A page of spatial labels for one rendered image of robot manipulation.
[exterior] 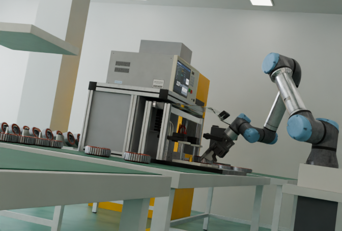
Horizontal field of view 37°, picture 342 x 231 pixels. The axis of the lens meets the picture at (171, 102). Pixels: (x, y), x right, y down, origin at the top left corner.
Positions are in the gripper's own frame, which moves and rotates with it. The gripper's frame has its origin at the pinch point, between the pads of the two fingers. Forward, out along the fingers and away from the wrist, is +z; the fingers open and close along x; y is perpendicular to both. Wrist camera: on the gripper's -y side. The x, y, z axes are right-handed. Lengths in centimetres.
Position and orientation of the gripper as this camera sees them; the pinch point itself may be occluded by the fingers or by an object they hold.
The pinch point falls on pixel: (201, 160)
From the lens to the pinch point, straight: 288.9
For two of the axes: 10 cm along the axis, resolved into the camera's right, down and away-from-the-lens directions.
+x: 3.2, 1.4, 9.4
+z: -6.6, 7.5, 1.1
